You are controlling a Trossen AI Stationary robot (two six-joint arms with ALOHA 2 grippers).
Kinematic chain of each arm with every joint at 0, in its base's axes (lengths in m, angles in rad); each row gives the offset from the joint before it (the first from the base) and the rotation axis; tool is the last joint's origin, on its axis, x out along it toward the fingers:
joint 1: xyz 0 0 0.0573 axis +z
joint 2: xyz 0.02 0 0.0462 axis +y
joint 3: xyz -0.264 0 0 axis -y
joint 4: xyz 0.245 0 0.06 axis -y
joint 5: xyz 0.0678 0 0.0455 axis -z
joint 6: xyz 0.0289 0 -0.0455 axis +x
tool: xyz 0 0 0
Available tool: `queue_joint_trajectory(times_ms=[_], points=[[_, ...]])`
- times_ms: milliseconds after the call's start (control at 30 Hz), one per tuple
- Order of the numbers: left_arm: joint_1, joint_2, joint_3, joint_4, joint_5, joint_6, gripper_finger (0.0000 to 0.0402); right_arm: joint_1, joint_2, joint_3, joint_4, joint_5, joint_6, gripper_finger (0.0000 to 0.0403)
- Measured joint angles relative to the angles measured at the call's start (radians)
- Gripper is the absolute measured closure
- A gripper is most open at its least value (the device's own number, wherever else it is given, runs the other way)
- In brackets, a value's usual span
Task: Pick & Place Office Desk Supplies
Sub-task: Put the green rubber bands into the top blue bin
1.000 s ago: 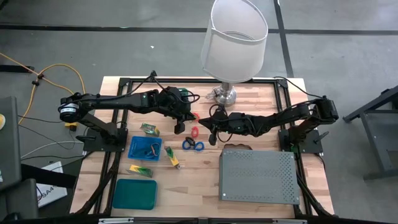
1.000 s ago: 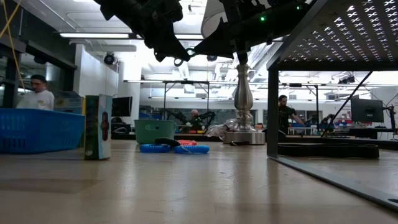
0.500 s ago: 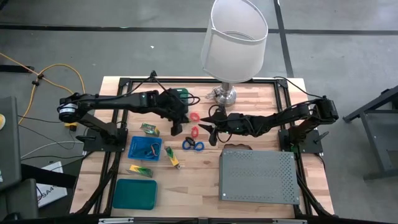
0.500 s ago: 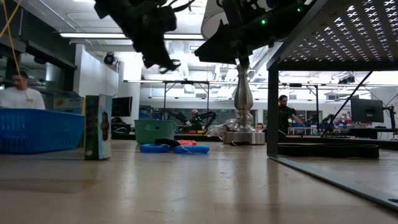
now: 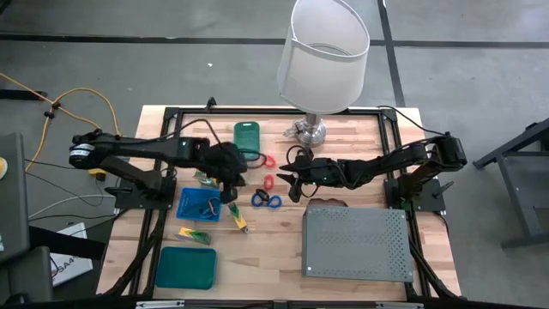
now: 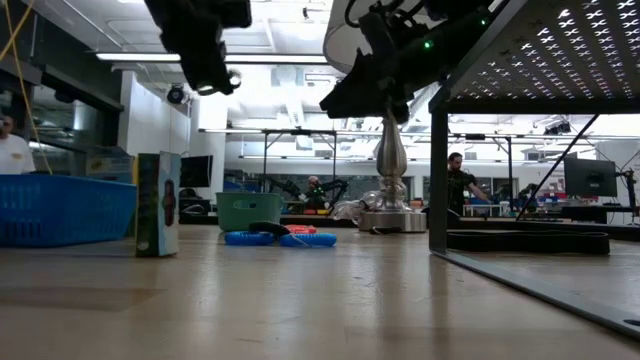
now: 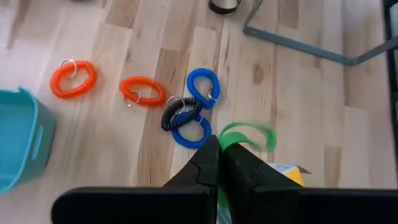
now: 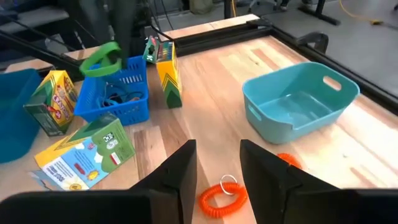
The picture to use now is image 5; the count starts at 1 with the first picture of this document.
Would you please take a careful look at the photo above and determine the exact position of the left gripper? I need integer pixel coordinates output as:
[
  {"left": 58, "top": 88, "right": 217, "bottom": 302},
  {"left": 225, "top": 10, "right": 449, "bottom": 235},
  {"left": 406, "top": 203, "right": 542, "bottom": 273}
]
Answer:
[{"left": 201, "top": 141, "right": 250, "bottom": 205}]

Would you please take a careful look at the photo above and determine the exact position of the large blue-green plastic bin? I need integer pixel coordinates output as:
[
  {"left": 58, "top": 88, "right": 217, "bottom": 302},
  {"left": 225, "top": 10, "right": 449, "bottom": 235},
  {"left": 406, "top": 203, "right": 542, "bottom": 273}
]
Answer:
[{"left": 154, "top": 246, "right": 218, "bottom": 291}]

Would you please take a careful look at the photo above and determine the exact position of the silver metal bracket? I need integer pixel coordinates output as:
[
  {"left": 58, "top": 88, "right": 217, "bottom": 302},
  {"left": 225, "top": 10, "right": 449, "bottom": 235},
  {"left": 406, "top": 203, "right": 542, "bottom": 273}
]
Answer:
[
  {"left": 375, "top": 301, "right": 425, "bottom": 309},
  {"left": 135, "top": 300, "right": 186, "bottom": 309}
]

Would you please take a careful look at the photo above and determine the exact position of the white floor cable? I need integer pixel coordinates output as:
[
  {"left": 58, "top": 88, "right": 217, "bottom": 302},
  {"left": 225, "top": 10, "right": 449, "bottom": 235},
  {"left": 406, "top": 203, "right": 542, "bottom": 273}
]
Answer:
[{"left": 27, "top": 193, "right": 117, "bottom": 220}]

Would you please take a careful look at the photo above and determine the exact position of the blue perforated plastic basket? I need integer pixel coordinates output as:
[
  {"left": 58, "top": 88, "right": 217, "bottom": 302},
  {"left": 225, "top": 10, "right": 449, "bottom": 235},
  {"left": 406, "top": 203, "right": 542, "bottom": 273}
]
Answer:
[{"left": 175, "top": 187, "right": 225, "bottom": 223}]

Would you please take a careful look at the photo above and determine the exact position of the grey perforated metal stand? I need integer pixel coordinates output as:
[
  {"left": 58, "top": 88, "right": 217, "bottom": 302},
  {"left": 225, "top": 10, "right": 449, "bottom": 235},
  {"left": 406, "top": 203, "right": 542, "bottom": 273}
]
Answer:
[{"left": 301, "top": 207, "right": 414, "bottom": 283}]

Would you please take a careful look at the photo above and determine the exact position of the black side table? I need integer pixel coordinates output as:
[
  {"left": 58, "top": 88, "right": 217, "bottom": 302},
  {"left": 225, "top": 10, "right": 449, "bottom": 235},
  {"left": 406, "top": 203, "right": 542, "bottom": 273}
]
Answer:
[{"left": 471, "top": 118, "right": 549, "bottom": 250}]

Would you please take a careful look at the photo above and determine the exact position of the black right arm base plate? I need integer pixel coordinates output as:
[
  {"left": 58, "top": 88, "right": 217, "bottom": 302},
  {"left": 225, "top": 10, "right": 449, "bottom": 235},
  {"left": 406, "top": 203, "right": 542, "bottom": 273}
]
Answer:
[{"left": 383, "top": 178, "right": 455, "bottom": 212}]

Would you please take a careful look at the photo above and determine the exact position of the orange-red rubber band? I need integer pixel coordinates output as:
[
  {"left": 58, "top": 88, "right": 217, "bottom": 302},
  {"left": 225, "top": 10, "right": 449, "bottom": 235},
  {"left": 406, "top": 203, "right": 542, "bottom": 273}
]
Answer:
[{"left": 308, "top": 197, "right": 347, "bottom": 209}]

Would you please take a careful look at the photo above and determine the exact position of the small turquoise plastic bin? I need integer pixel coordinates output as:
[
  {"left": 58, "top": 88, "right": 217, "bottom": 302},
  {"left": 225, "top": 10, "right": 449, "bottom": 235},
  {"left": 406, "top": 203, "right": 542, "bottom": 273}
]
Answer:
[{"left": 232, "top": 121, "right": 262, "bottom": 161}]

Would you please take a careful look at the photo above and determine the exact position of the black floor bar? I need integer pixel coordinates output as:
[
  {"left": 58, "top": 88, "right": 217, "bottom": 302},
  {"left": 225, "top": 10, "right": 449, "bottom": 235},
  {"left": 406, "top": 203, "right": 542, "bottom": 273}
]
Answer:
[{"left": 0, "top": 88, "right": 48, "bottom": 101}]

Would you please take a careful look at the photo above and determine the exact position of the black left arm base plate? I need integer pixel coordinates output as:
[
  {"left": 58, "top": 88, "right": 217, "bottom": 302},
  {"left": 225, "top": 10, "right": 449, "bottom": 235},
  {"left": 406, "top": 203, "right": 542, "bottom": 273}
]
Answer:
[{"left": 104, "top": 175, "right": 178, "bottom": 211}]

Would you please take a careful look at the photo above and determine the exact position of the orange rubber band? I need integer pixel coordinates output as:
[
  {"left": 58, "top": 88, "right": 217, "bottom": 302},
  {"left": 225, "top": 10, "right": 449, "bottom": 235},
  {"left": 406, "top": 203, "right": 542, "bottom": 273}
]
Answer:
[{"left": 204, "top": 196, "right": 222, "bottom": 215}]

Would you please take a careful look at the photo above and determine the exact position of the grey equipment case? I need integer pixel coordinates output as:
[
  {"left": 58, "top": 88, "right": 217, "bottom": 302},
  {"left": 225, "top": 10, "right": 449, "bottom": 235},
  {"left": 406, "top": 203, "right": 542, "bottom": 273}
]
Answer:
[{"left": 0, "top": 132, "right": 31, "bottom": 264}]

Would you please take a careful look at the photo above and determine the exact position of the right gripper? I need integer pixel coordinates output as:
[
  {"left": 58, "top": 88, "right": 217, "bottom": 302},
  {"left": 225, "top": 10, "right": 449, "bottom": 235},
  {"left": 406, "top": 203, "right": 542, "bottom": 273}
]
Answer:
[{"left": 276, "top": 154, "right": 345, "bottom": 204}]

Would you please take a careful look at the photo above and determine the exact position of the yellow extension cord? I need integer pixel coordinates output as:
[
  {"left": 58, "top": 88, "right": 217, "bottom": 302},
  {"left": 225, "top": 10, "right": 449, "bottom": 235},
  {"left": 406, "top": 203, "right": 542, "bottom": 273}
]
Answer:
[
  {"left": 0, "top": 71, "right": 109, "bottom": 181},
  {"left": 51, "top": 87, "right": 125, "bottom": 136}
]

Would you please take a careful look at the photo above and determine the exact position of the black aluminium table frame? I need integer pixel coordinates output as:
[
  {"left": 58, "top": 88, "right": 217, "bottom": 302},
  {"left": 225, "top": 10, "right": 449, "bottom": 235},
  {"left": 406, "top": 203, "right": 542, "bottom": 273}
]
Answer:
[{"left": 97, "top": 106, "right": 463, "bottom": 301}]

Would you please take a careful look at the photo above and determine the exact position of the silver table lamp white shade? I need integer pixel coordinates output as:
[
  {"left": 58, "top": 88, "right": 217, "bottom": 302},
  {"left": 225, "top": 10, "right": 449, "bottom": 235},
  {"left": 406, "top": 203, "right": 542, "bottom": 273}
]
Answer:
[{"left": 276, "top": 0, "right": 371, "bottom": 148}]

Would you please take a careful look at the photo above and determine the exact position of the black strap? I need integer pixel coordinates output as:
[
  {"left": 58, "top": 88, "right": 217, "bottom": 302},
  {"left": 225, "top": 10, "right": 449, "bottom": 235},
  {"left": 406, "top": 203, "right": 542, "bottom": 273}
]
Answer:
[{"left": 27, "top": 225, "right": 107, "bottom": 261}]

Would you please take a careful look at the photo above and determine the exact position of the dark grey box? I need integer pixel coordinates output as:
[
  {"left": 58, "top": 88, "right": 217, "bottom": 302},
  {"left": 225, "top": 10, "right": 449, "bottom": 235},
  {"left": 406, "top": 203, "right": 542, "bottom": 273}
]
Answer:
[{"left": 0, "top": 246, "right": 55, "bottom": 304}]

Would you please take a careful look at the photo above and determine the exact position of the white cardboard box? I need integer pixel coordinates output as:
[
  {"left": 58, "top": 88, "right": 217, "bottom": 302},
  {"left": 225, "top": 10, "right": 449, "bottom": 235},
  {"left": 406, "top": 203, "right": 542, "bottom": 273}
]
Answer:
[{"left": 50, "top": 221, "right": 94, "bottom": 288}]

